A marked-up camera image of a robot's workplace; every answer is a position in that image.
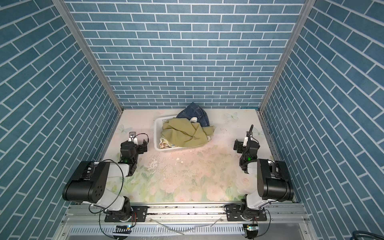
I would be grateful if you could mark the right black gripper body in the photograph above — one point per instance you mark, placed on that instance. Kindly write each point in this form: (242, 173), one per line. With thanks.
(237, 145)

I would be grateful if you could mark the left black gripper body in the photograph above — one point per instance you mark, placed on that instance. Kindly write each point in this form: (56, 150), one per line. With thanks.
(142, 147)

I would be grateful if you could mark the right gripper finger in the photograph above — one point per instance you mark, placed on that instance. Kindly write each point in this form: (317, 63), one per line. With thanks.
(246, 139)
(250, 134)

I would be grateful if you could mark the olive green skirt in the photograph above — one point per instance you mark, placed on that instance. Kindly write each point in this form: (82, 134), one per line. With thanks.
(184, 133)

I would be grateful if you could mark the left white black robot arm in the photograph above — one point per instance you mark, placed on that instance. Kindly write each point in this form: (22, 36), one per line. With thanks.
(89, 180)

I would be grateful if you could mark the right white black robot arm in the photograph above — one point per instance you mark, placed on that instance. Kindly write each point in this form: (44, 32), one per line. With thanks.
(273, 179)

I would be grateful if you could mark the white plastic laundry basket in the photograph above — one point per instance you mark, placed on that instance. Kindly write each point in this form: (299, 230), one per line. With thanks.
(158, 128)

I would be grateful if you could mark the floral pastel skirt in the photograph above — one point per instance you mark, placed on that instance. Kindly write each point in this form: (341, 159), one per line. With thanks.
(165, 144)

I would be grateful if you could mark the blue denim skirt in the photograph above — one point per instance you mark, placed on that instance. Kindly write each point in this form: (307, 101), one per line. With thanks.
(195, 111)

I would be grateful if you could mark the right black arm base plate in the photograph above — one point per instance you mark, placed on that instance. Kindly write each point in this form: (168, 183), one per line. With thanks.
(236, 213)

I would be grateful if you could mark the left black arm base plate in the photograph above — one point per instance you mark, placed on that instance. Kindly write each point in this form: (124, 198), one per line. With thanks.
(127, 215)

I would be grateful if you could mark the aluminium front mounting rail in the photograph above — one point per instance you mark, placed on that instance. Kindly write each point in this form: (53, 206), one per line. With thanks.
(284, 222)

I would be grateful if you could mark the right aluminium corner post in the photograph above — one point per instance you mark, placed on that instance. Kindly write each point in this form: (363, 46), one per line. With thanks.
(304, 14)

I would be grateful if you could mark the aluminium corner post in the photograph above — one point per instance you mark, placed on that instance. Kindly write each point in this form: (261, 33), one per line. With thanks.
(304, 14)
(74, 29)

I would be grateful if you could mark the left aluminium corner post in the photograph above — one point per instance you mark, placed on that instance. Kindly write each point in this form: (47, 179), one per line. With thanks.
(74, 29)

